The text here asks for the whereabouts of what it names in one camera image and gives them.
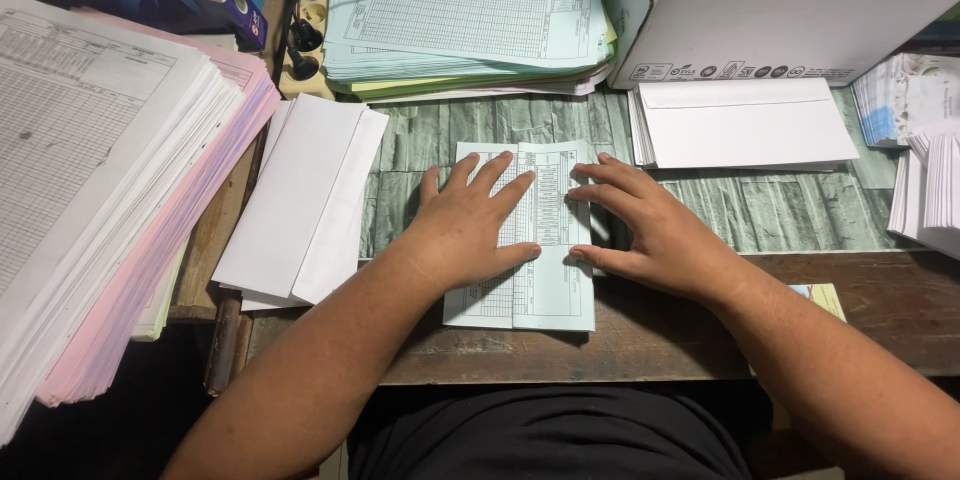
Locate yellow printed card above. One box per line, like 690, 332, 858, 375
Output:
786, 282, 848, 324

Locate person's left hand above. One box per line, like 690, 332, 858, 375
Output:
399, 150, 543, 294

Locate upright stacks of white envelopes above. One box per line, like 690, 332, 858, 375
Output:
886, 118, 960, 261

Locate stack of printed envelopes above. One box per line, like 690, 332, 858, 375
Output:
850, 52, 960, 150

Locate stack of closed white envelopes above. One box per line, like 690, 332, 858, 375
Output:
627, 78, 861, 172

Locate white cardboard box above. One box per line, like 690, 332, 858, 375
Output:
603, 0, 960, 90

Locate pile of open white envelopes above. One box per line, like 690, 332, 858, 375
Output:
211, 93, 390, 313

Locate stack of white form sheets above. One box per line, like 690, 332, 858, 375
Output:
0, 0, 247, 445

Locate stack of light blue forms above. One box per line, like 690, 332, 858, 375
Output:
322, 0, 619, 85

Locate light blue form sheet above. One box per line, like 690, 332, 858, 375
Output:
442, 140, 597, 333

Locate cream power strip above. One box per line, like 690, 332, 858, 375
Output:
278, 0, 336, 101

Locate stack of pink form sheets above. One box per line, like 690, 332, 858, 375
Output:
36, 9, 283, 408

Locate black power plug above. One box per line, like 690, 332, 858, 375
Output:
288, 1, 324, 54
283, 36, 321, 82

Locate blue paper ream pack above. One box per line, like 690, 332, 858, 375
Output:
71, 0, 270, 53

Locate person's right hand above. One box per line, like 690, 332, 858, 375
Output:
566, 153, 741, 308

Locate stack of yellow-green sheets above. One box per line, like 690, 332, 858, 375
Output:
330, 22, 620, 105

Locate green stone-pattern table mat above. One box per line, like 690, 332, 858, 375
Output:
358, 84, 925, 260

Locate person's black shirt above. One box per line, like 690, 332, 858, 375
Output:
345, 385, 753, 480

